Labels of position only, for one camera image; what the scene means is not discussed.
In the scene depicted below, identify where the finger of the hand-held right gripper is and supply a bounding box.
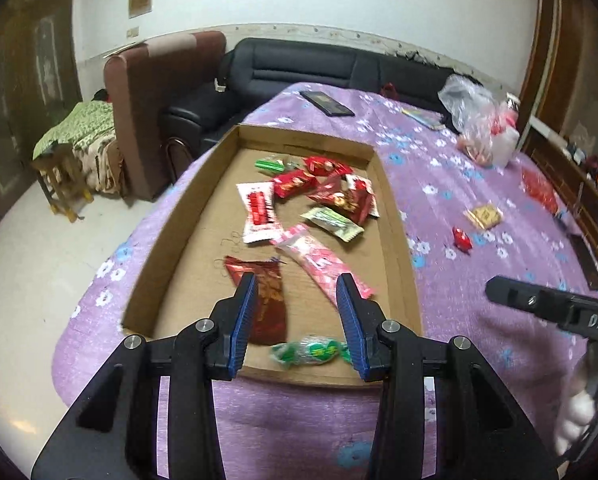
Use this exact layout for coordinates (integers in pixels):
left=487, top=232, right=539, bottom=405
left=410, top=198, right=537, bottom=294
left=485, top=275, right=572, bottom=318

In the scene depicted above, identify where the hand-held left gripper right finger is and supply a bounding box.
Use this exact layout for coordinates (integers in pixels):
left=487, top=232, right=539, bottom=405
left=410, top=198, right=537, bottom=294
left=335, top=272, right=560, bottom=480

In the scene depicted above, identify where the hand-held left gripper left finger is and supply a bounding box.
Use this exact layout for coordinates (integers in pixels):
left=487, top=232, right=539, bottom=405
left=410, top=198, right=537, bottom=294
left=32, top=272, right=257, bottom=480

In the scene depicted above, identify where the dark red gold-print packet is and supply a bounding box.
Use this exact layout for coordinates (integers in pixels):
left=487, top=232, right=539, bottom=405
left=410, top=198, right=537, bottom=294
left=223, top=255, right=287, bottom=347

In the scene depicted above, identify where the green twist-wrapped candy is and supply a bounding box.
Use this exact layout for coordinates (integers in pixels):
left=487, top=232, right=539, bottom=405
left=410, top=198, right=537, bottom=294
left=270, top=334, right=352, bottom=368

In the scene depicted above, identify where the pink cartoon snack packet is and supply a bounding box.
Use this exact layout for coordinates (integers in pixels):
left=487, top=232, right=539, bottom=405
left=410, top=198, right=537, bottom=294
left=270, top=225, right=375, bottom=307

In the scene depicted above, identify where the shallow cardboard box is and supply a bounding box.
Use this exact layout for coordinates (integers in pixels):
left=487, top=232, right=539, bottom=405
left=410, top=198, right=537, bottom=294
left=122, top=124, right=424, bottom=391

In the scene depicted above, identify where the small red candy packet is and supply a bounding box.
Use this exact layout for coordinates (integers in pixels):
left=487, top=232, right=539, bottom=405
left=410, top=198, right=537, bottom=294
left=346, top=174, right=381, bottom=220
left=301, top=156, right=352, bottom=177
left=451, top=226, right=474, bottom=252

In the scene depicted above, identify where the yellow cracker packet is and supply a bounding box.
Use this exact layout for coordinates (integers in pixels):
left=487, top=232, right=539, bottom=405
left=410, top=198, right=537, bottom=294
left=465, top=204, right=504, bottom=231

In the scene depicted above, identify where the green white snack packet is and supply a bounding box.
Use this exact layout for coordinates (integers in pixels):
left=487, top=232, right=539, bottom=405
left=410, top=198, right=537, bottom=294
left=299, top=206, right=366, bottom=243

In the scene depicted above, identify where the white red snack packet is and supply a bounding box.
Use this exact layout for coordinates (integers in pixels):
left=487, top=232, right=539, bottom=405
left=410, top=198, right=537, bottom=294
left=235, top=181, right=286, bottom=245

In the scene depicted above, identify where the dark red nut snack packet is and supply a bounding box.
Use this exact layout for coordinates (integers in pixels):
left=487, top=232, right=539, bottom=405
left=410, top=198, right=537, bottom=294
left=306, top=176, right=360, bottom=221

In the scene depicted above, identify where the long red snack packet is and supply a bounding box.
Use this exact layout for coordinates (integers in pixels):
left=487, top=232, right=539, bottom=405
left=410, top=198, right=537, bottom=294
left=271, top=170, right=316, bottom=200

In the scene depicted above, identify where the green candy packet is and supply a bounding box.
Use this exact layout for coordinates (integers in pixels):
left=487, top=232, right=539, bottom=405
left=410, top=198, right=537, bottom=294
left=254, top=155, right=302, bottom=175

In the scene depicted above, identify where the person's right hand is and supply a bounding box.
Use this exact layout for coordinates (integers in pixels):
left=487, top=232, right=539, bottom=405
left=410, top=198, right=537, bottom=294
left=554, top=355, right=598, bottom=456

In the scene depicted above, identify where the purple floral tablecloth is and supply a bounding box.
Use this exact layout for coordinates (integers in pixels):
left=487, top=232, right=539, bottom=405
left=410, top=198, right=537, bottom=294
left=52, top=82, right=598, bottom=480

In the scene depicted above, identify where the red packet on table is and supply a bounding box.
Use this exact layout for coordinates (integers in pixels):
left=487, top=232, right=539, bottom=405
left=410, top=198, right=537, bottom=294
left=521, top=167, right=560, bottom=213

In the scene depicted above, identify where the wooden side cabinet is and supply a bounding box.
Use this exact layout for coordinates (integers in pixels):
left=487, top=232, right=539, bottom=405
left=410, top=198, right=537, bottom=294
left=529, top=130, right=598, bottom=241

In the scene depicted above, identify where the white plastic jar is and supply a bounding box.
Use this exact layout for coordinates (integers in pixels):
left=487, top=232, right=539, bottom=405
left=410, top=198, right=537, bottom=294
left=489, top=127, right=522, bottom=168

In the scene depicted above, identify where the white flat board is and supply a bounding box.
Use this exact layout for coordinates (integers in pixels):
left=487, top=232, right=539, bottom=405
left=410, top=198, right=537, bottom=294
left=529, top=117, right=562, bottom=138

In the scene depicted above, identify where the pink sleeved bottle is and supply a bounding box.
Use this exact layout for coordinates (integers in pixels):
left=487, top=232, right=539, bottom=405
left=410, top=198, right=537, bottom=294
left=501, top=91, right=524, bottom=128

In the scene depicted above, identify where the clear plastic bag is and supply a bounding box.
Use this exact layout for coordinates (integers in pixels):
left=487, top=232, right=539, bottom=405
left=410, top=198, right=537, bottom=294
left=438, top=74, right=522, bottom=168

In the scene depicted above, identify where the colourful booklet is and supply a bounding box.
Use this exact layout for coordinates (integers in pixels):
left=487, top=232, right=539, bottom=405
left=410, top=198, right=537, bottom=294
left=401, top=106, right=445, bottom=131

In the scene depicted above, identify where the beige patterned bedding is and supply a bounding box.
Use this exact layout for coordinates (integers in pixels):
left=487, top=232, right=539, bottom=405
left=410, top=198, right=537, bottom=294
left=74, top=135, right=127, bottom=196

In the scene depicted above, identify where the black phone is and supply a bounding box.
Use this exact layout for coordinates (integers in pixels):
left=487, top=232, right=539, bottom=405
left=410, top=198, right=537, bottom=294
left=299, top=90, right=356, bottom=118

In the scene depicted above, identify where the brown armchair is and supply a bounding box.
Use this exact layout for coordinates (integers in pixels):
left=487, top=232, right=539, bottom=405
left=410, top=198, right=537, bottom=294
left=103, top=31, right=228, bottom=203

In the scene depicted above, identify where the small wooden stool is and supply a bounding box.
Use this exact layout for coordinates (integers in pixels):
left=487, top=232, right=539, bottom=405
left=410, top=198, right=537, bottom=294
left=32, top=142, right=95, bottom=223

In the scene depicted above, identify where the green patterned blanket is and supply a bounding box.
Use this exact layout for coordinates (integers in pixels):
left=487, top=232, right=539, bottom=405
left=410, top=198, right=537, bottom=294
left=32, top=100, right=117, bottom=161

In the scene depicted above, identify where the black leather sofa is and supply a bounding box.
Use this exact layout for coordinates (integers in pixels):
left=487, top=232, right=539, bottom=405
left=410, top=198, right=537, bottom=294
left=159, top=37, right=484, bottom=161

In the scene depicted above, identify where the wooden glass-door cabinet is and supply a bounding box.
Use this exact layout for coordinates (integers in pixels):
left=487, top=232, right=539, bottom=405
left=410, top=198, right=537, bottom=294
left=0, top=0, right=80, bottom=211

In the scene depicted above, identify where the wooden door frame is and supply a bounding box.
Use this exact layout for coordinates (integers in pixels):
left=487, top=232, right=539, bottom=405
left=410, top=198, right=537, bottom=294
left=516, top=0, right=598, bottom=161

